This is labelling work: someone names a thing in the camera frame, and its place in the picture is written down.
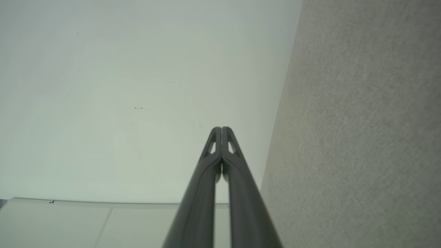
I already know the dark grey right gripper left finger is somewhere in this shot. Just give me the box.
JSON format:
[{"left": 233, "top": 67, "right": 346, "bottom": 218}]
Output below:
[{"left": 162, "top": 127, "right": 222, "bottom": 248}]

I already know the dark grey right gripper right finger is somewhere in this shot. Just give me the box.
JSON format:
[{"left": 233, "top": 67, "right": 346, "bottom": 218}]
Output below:
[{"left": 222, "top": 126, "right": 284, "bottom": 248}]

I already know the grey fabric sofa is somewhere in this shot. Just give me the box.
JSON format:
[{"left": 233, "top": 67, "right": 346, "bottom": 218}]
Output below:
[{"left": 260, "top": 0, "right": 441, "bottom": 248}]

